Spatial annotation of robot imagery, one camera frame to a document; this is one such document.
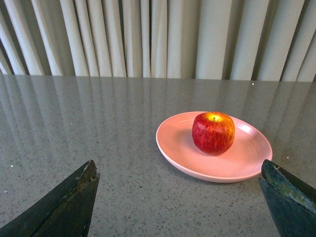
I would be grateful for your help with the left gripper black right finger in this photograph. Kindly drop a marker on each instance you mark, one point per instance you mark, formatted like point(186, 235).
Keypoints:
point(291, 201)

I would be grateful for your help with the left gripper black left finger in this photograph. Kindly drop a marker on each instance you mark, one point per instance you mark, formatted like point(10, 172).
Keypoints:
point(65, 211)

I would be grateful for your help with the white pleated curtain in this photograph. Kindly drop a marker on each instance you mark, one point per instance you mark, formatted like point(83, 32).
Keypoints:
point(200, 39)

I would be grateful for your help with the pink plate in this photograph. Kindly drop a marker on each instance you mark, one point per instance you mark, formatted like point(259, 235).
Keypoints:
point(243, 160)

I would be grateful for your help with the red yellow apple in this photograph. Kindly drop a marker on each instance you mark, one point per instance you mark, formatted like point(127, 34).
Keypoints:
point(213, 132)

